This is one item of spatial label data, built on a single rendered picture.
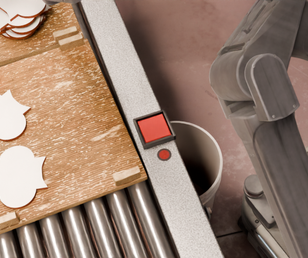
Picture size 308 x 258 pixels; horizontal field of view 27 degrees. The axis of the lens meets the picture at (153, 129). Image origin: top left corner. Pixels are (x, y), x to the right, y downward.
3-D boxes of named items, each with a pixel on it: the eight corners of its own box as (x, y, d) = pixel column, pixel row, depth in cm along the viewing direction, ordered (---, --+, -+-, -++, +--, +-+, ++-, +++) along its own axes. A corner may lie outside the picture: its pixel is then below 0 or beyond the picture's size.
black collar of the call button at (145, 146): (164, 112, 147) (164, 108, 145) (176, 139, 143) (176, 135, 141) (132, 122, 146) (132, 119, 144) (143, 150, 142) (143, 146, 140)
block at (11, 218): (18, 215, 133) (15, 210, 131) (21, 222, 132) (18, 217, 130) (-10, 225, 132) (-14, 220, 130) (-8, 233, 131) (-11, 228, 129)
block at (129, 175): (139, 171, 137) (138, 165, 135) (142, 177, 136) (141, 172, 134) (113, 180, 136) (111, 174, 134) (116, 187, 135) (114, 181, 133)
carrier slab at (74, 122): (87, 41, 158) (87, 37, 157) (147, 179, 138) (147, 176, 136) (-51, 88, 153) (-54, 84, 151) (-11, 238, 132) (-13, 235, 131)
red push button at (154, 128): (162, 116, 146) (162, 113, 145) (171, 137, 143) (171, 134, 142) (137, 124, 145) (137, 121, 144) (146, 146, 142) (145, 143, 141)
